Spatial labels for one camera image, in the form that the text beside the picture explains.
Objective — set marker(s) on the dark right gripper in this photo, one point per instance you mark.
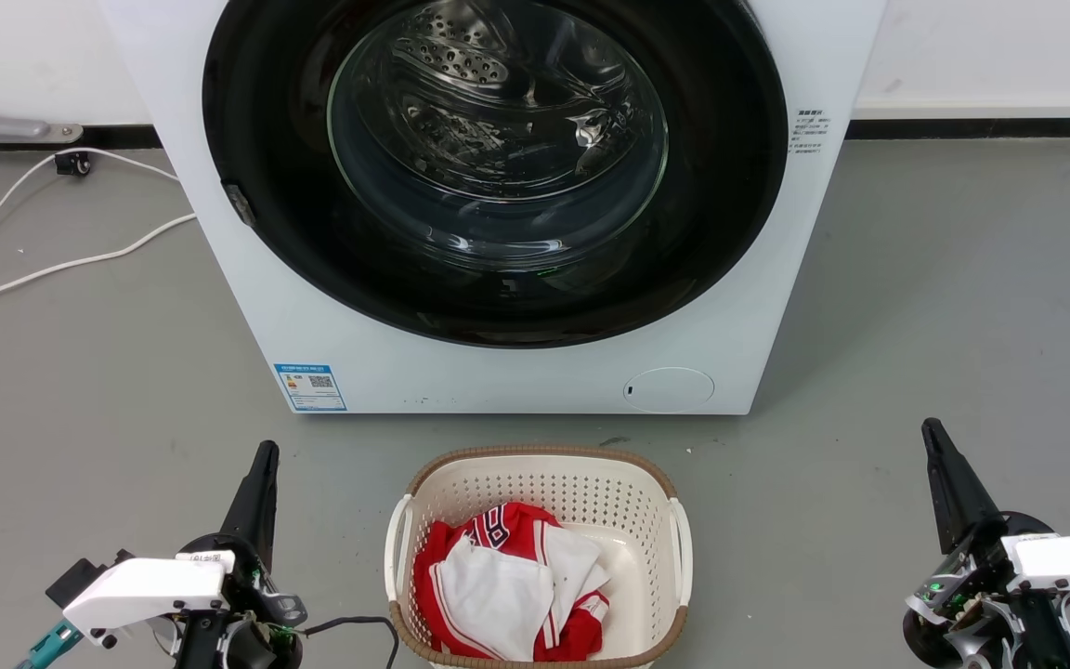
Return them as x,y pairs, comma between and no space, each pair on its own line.
972,595

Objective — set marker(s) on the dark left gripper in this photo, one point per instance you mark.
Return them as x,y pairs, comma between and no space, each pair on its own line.
252,641

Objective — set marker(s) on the black round glass washer door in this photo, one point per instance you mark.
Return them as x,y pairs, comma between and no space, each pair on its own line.
730,186

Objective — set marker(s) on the white front-load washing machine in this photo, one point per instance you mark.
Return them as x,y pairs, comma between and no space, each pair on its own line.
498,381

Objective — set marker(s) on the metal door hinge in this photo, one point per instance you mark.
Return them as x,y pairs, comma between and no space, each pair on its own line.
239,204

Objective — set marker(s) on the blue energy label sticker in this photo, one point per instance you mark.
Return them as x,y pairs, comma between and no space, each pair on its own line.
310,387

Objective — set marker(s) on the red and white jersey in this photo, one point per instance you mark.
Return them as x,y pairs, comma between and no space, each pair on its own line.
489,595

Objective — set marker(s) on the round white filter cover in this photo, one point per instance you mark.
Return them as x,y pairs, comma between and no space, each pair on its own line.
670,390

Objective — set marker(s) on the cream perforated laundry basket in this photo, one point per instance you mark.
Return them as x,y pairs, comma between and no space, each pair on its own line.
646,520

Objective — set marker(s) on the small black plug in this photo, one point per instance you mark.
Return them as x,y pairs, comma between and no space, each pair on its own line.
73,164

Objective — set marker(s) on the stainless steel washer drum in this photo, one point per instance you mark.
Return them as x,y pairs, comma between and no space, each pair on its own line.
461,56

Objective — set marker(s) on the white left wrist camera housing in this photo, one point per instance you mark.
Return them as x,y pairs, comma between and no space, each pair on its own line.
145,590

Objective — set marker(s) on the grey metal floor bracket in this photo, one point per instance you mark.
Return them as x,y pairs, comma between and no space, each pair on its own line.
6,127

